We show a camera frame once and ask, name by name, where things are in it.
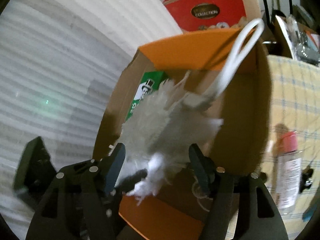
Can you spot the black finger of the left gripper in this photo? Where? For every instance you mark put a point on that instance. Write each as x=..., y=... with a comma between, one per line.
x=34, y=174

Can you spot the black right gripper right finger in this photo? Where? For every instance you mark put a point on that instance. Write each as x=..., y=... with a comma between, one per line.
x=258, y=216

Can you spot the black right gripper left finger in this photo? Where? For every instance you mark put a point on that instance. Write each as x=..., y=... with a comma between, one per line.
x=76, y=201

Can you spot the clear bottle pink cap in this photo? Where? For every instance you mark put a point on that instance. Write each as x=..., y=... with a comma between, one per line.
x=289, y=172

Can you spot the white fluffy duster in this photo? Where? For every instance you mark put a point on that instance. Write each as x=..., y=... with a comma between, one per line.
x=159, y=142

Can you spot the green Darlie toothpaste box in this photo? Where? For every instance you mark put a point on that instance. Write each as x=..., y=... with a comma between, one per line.
x=149, y=83

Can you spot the blue silicone funnel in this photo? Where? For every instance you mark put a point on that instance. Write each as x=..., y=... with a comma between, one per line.
x=307, y=215

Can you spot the black binder clip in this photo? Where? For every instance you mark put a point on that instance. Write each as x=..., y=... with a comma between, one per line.
x=306, y=180

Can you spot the orange cardboard fruit box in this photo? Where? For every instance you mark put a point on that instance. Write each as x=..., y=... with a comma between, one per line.
x=238, y=146

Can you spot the white paper bag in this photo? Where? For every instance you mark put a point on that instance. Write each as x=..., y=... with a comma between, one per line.
x=297, y=41

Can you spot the red chocolate gift bag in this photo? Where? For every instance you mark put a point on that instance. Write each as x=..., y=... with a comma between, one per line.
x=193, y=15

